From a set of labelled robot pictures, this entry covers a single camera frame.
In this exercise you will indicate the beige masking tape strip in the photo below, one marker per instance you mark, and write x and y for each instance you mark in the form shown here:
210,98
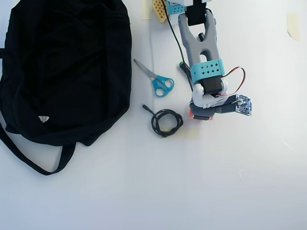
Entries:
192,133
293,26
146,10

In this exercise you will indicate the black fabric bag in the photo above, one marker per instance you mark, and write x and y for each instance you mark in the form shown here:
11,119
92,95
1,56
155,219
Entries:
60,72

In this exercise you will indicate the yellow perforated base block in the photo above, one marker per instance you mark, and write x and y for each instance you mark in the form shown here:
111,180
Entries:
160,10

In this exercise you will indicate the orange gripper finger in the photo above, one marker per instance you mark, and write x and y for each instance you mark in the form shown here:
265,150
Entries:
190,115

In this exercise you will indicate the grey and teal robot arm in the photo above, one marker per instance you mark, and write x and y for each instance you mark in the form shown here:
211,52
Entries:
199,45

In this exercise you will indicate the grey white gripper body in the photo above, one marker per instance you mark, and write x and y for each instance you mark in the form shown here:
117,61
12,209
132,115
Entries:
201,118

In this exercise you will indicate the black marker green cap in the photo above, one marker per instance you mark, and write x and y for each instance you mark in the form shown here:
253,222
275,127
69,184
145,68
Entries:
185,70

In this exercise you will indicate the camera circuit board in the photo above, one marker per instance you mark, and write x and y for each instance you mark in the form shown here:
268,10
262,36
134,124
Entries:
244,105

